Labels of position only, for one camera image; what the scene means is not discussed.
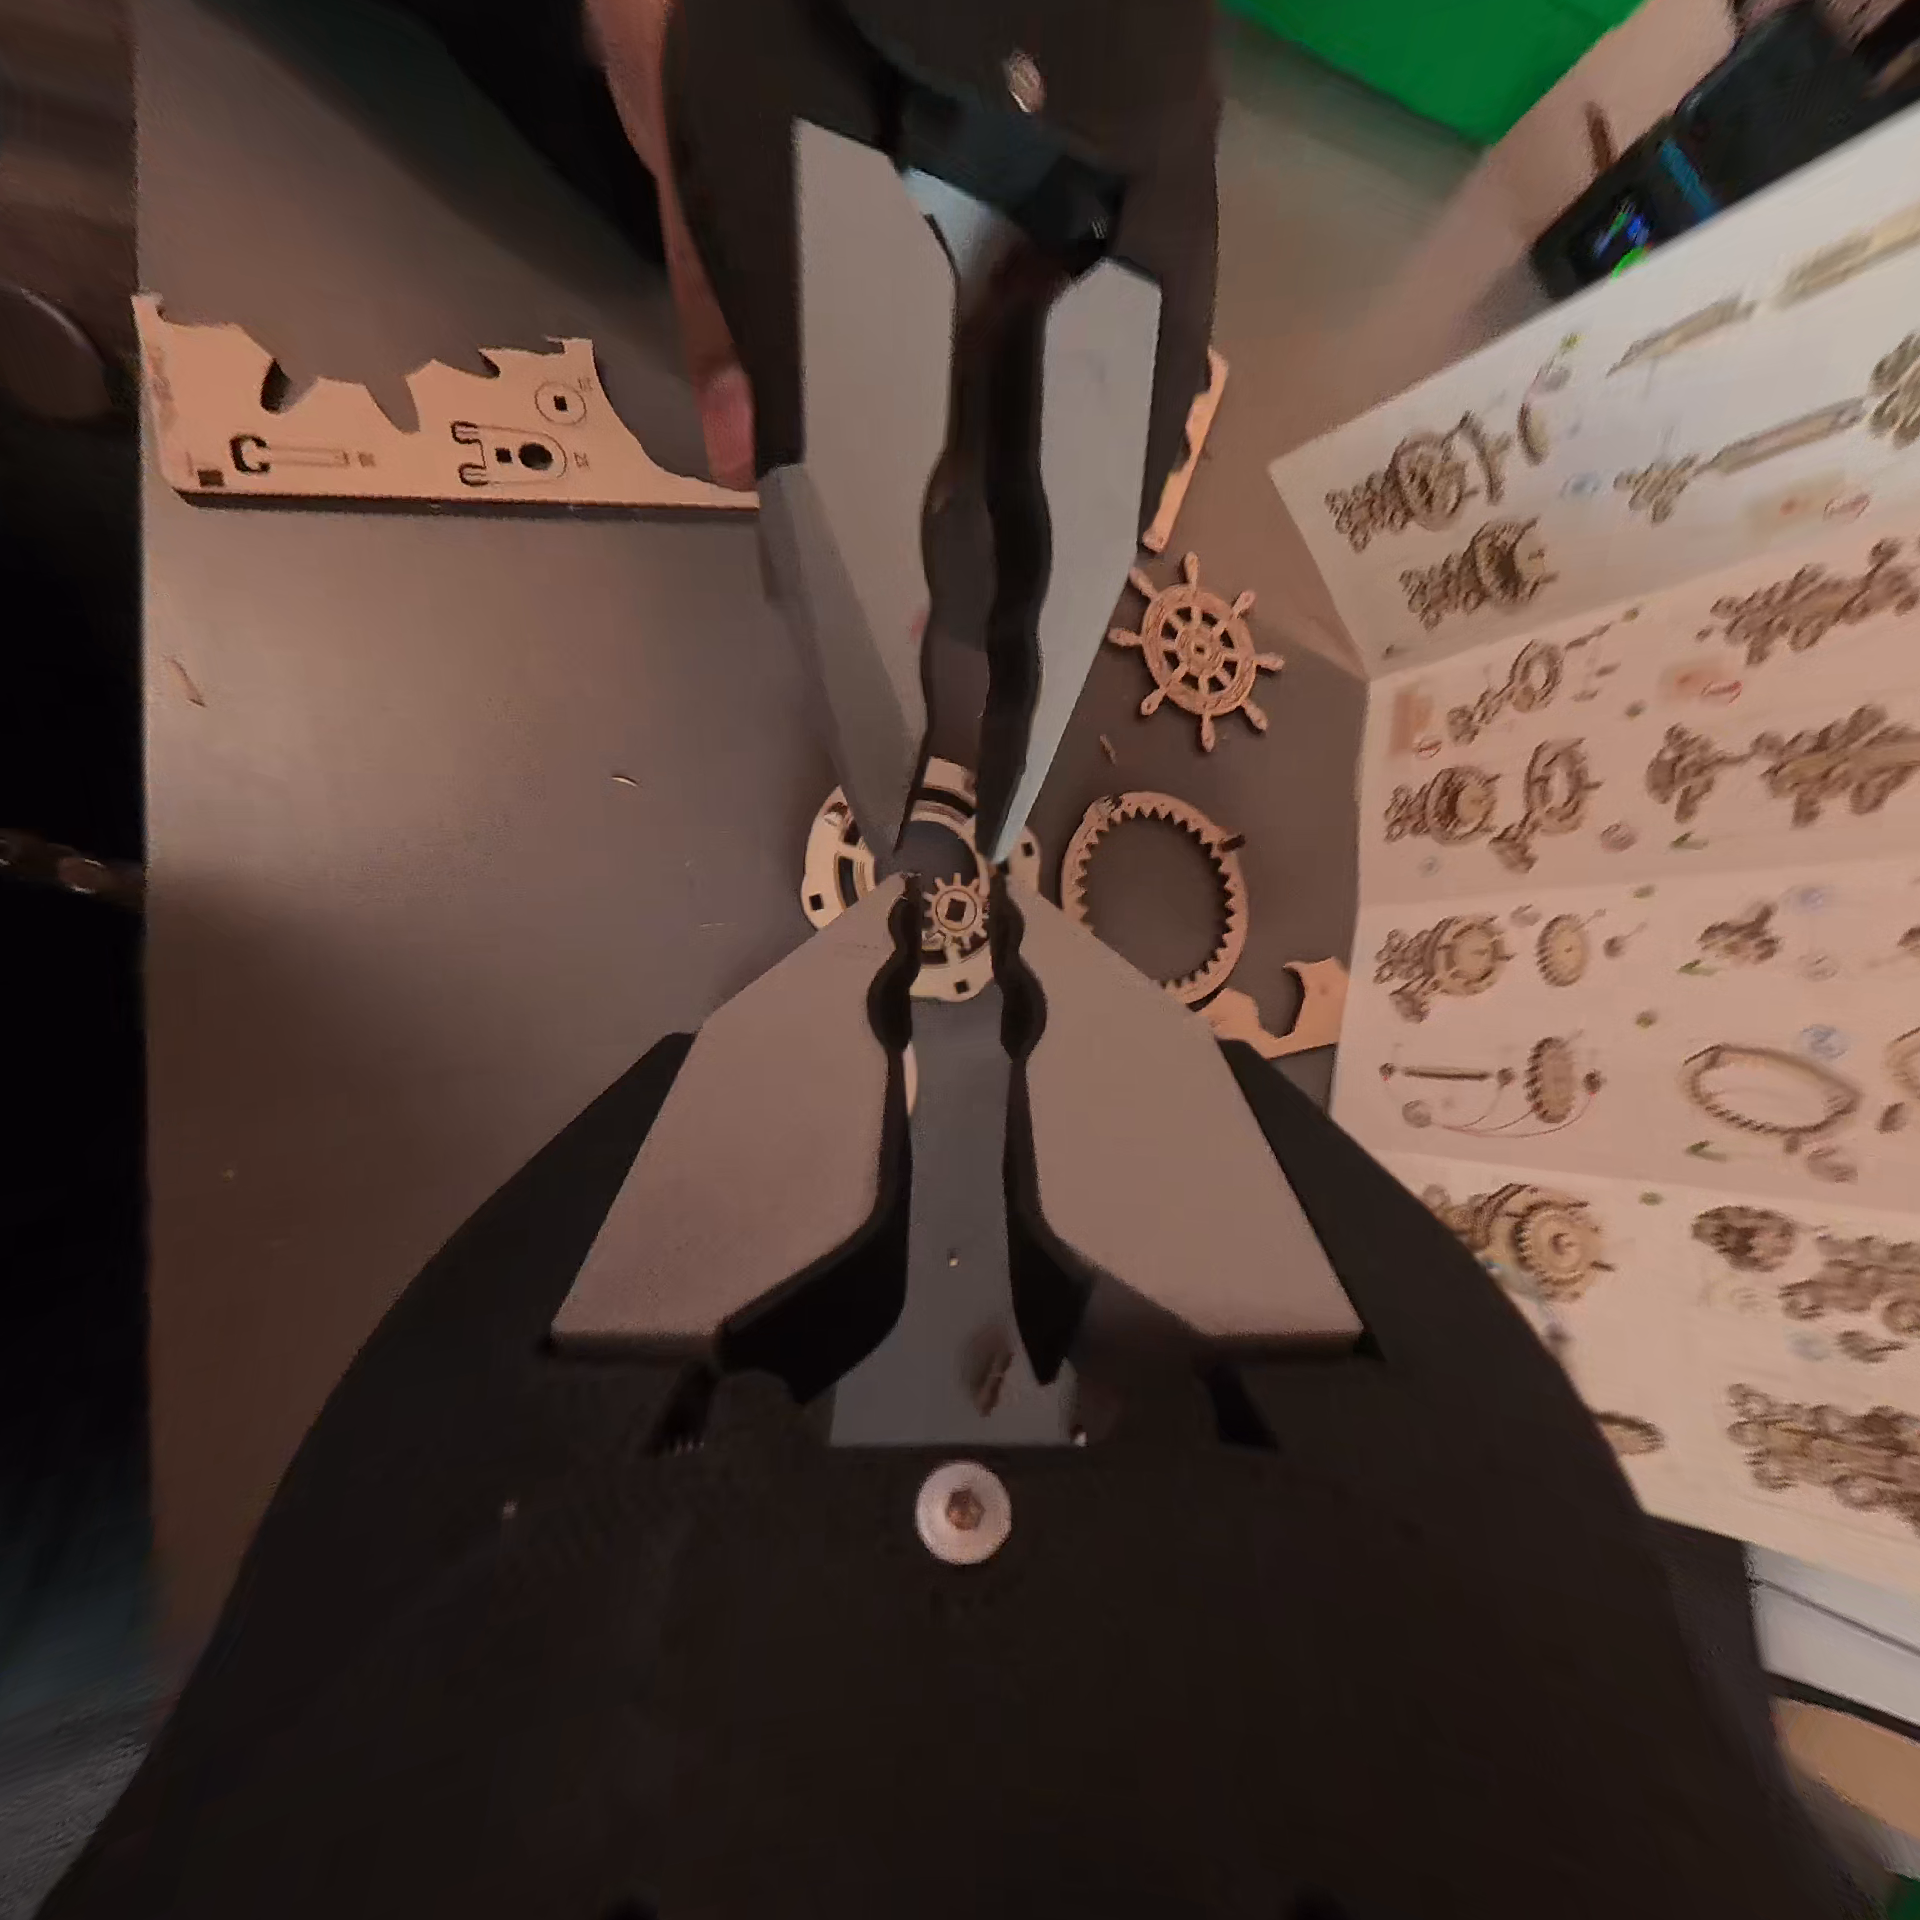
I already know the round slotted wooden ring part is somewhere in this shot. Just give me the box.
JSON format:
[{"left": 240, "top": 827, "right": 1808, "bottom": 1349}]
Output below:
[{"left": 801, "top": 757, "right": 1047, "bottom": 1001}]

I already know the wooden inner-toothed ring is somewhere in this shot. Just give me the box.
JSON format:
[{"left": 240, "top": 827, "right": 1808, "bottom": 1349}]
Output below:
[{"left": 1059, "top": 791, "right": 1251, "bottom": 1007}]

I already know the person's left hand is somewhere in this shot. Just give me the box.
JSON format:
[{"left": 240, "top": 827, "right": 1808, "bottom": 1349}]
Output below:
[{"left": 586, "top": 0, "right": 759, "bottom": 497}]

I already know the wooden ship wheel part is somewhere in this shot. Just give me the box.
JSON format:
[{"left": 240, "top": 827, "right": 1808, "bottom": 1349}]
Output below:
[{"left": 1107, "top": 551, "right": 1288, "bottom": 752}]

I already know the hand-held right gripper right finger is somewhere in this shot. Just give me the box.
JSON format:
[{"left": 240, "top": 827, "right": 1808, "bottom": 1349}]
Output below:
[{"left": 990, "top": 874, "right": 1367, "bottom": 1386}]

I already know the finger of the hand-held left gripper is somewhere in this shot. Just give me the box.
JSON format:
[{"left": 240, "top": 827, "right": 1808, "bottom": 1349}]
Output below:
[
  {"left": 972, "top": 241, "right": 1166, "bottom": 866},
  {"left": 756, "top": 119, "right": 992, "bottom": 859}
]

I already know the square wooden cutout sheet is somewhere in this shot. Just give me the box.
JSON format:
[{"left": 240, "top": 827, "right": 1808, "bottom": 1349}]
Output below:
[{"left": 1136, "top": 351, "right": 1232, "bottom": 555}]

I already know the green box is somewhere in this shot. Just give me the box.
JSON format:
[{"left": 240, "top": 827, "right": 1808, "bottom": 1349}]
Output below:
[{"left": 1219, "top": 0, "right": 1648, "bottom": 147}]

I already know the paper instruction sheet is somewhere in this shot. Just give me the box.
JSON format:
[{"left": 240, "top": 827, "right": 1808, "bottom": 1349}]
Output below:
[{"left": 1266, "top": 106, "right": 1920, "bottom": 1579}]

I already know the long jagged wooden frame strip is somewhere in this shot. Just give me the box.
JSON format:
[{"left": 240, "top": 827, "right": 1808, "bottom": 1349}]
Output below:
[{"left": 134, "top": 292, "right": 759, "bottom": 515}]

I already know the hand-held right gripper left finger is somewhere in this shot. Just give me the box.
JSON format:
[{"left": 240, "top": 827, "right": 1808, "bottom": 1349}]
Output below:
[{"left": 552, "top": 874, "right": 921, "bottom": 1408}]

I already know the black electronic device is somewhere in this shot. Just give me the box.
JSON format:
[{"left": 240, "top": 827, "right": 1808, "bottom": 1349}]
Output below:
[{"left": 1528, "top": 0, "right": 1920, "bottom": 297}]

